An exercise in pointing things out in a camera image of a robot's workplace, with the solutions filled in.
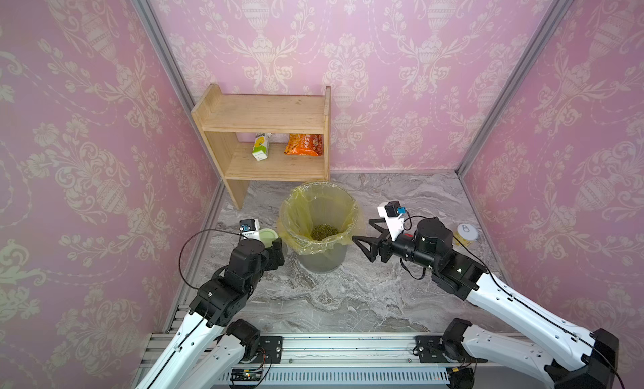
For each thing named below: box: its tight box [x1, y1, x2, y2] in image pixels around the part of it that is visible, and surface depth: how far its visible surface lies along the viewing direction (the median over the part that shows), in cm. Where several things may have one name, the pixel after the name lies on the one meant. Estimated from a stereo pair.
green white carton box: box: [251, 132, 273, 162], surface depth 97 cm
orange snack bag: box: [284, 134, 324, 157], surface depth 98 cm
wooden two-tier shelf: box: [192, 82, 332, 211], surface depth 87 cm
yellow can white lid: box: [452, 223, 479, 248], surface depth 96 cm
